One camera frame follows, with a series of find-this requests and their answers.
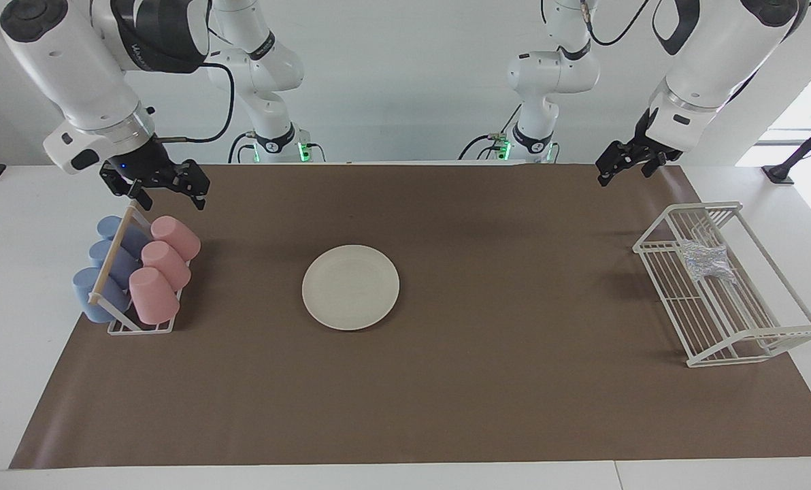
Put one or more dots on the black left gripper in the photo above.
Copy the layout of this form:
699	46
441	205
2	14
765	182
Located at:
640	151

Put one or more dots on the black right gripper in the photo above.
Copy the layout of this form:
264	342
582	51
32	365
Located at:
150	167

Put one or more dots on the clear plastic wrap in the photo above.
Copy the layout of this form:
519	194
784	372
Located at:
705	262

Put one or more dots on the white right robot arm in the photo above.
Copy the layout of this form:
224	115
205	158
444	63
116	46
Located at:
58	61

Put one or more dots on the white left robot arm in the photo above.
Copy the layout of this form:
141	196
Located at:
712	61

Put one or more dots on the round cream plate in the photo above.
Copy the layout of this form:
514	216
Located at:
351	289

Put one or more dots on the pink plastic cup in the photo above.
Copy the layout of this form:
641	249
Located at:
177	235
167	262
154	296

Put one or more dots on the blue plastic cup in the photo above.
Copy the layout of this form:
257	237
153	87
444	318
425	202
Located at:
133	238
92	303
123	264

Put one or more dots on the black clamp stand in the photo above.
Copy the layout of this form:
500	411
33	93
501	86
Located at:
780	173

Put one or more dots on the brown table mat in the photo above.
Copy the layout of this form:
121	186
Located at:
480	395

